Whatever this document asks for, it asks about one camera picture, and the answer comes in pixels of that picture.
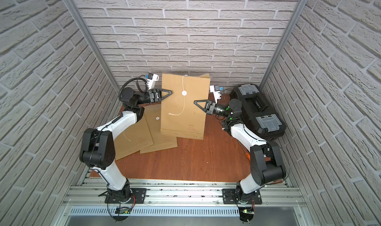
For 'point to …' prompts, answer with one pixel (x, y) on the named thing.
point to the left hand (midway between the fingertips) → (174, 94)
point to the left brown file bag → (133, 139)
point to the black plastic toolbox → (258, 114)
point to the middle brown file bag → (161, 140)
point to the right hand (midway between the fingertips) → (196, 103)
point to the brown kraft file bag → (180, 116)
